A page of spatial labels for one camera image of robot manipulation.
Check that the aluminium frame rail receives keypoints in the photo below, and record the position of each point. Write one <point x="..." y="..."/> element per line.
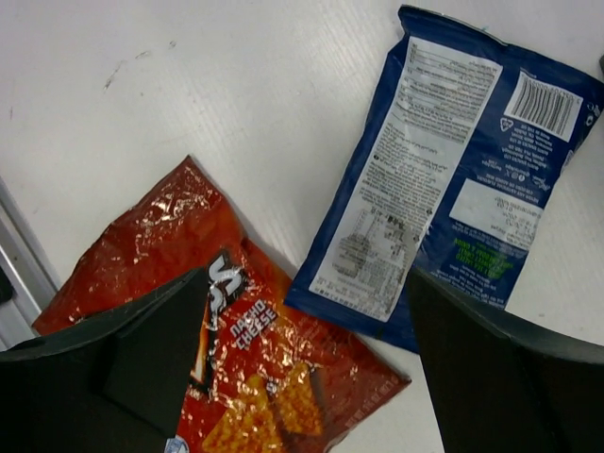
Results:
<point x="27" y="282"/>

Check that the red Doritos bag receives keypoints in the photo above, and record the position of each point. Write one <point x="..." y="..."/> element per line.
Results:
<point x="266" y="378"/>

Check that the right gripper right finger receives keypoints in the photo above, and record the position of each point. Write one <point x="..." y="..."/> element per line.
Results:
<point x="499" y="383"/>

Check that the blue snack bag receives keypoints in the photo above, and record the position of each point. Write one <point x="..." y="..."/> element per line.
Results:
<point x="464" y="140"/>

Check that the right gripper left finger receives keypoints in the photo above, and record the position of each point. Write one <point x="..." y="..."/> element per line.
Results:
<point x="112" y="383"/>

